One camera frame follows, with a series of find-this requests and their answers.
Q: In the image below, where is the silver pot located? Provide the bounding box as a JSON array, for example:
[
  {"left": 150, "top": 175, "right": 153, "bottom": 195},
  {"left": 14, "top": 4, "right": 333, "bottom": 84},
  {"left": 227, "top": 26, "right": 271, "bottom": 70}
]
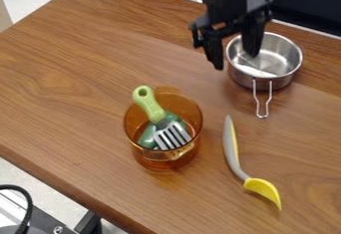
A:
[{"left": 224, "top": 31, "right": 305, "bottom": 119}]

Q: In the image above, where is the green spatula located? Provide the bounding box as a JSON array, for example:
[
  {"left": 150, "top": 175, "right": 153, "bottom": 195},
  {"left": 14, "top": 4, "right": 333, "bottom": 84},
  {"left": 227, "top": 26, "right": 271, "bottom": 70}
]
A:
[{"left": 130, "top": 85, "right": 195, "bottom": 151}]

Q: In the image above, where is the orange cup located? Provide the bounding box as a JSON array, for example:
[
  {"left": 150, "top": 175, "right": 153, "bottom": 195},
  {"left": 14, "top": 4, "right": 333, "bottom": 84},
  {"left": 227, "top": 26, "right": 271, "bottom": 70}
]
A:
[{"left": 122, "top": 92, "right": 205, "bottom": 171}]

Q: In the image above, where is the grey and yellow spoon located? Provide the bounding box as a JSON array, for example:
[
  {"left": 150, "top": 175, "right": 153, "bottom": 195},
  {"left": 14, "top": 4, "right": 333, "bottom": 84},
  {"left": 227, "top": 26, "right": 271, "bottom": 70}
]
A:
[{"left": 220, "top": 115, "right": 284, "bottom": 211}]

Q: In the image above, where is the black cable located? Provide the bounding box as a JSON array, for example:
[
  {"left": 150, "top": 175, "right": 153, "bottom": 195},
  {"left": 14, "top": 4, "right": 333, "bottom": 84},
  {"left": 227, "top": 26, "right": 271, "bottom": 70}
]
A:
[{"left": 0, "top": 184, "right": 35, "bottom": 234}]

